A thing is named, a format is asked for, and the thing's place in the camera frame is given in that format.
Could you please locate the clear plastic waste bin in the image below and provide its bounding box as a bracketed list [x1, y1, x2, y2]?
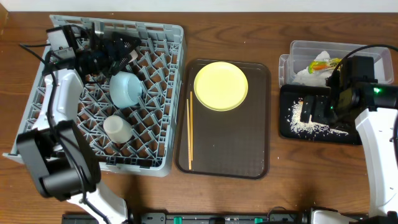
[279, 40, 394, 86]

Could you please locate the right wooden chopstick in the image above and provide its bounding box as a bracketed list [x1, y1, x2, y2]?
[190, 91, 193, 161]

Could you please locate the spilled rice pile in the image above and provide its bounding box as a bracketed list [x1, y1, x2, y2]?
[285, 98, 348, 138]

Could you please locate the left wooden chopstick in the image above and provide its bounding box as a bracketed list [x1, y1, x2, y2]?
[186, 99, 192, 170]

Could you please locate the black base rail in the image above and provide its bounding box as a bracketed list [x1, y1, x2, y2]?
[62, 207, 371, 224]

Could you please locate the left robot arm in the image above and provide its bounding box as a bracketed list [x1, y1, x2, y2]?
[16, 26, 141, 223]

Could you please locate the wooden chopstick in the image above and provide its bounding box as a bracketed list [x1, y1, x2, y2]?
[186, 99, 192, 170]
[190, 91, 193, 161]

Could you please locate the grey dishwasher rack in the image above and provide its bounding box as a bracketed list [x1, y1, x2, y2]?
[19, 15, 186, 177]

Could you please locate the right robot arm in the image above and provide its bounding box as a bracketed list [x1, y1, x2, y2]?
[300, 56, 397, 223]

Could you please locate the white cup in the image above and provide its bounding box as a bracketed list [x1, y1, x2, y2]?
[103, 115, 132, 144]

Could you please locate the white napkin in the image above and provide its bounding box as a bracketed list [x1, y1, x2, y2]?
[293, 66, 333, 87]

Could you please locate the green snack wrapper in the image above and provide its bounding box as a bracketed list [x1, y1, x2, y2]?
[308, 58, 341, 73]

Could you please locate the light blue bowl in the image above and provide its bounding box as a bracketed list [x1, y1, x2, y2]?
[109, 71, 142, 108]

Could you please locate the yellow plate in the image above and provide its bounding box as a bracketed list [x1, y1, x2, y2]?
[193, 62, 249, 111]

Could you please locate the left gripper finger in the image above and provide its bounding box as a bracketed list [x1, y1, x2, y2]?
[111, 32, 141, 55]
[108, 54, 131, 76]

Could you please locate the black waste tray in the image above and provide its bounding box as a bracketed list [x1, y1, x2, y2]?
[279, 85, 361, 146]

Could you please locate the white bowl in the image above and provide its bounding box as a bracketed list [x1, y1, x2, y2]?
[129, 50, 138, 63]

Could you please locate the brown serving tray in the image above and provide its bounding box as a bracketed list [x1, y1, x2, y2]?
[175, 59, 271, 180]

